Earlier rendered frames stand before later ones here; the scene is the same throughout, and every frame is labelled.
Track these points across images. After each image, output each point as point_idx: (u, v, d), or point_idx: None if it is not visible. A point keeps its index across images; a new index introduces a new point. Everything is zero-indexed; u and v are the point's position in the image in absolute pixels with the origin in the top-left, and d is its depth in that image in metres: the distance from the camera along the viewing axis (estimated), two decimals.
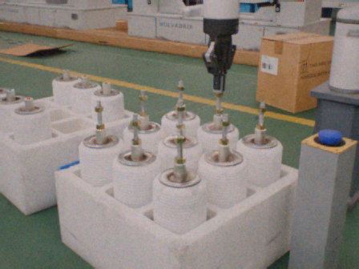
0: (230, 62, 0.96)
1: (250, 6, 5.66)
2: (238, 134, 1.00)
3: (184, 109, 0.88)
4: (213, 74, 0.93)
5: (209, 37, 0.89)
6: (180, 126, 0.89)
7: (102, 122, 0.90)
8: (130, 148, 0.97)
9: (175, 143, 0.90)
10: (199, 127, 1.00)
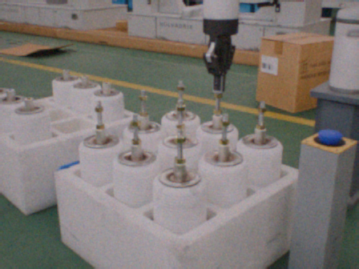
0: (229, 62, 0.96)
1: (250, 6, 5.66)
2: None
3: (184, 109, 0.88)
4: (213, 74, 0.93)
5: (209, 38, 0.89)
6: (180, 126, 0.89)
7: (102, 122, 0.90)
8: (130, 148, 0.97)
9: (175, 143, 0.90)
10: None
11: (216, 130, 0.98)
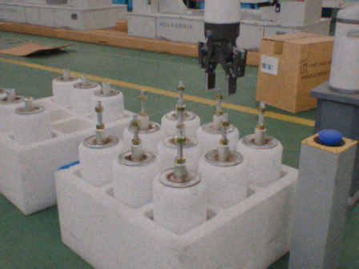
0: (233, 70, 0.89)
1: (250, 6, 5.66)
2: None
3: (184, 109, 0.88)
4: None
5: None
6: (180, 126, 0.89)
7: (102, 122, 0.90)
8: (130, 148, 0.97)
9: (175, 143, 0.90)
10: (221, 135, 0.95)
11: None
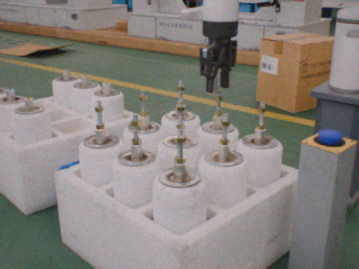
0: (234, 59, 0.98)
1: (250, 6, 5.66)
2: (211, 142, 0.95)
3: (184, 109, 0.88)
4: (206, 76, 0.90)
5: (208, 39, 0.89)
6: (180, 126, 0.89)
7: (102, 122, 0.90)
8: (130, 148, 0.97)
9: (175, 143, 0.90)
10: None
11: (212, 129, 0.98)
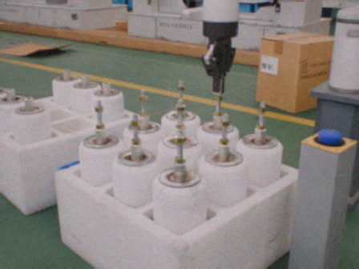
0: (229, 64, 0.96)
1: (250, 6, 5.66)
2: None
3: (184, 109, 0.88)
4: (212, 76, 0.93)
5: (208, 39, 0.89)
6: (180, 126, 0.89)
7: (102, 122, 0.90)
8: (130, 148, 0.97)
9: (175, 143, 0.90)
10: (215, 135, 0.95)
11: None
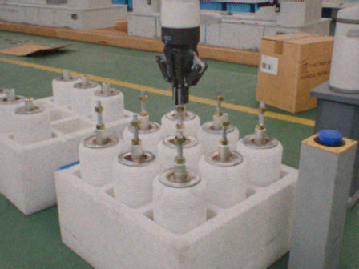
0: (187, 79, 0.84)
1: (250, 6, 5.66)
2: None
3: (179, 107, 0.90)
4: None
5: None
6: (183, 124, 0.90)
7: (102, 122, 0.90)
8: (130, 148, 0.97)
9: (175, 143, 0.90)
10: (215, 135, 0.95)
11: None
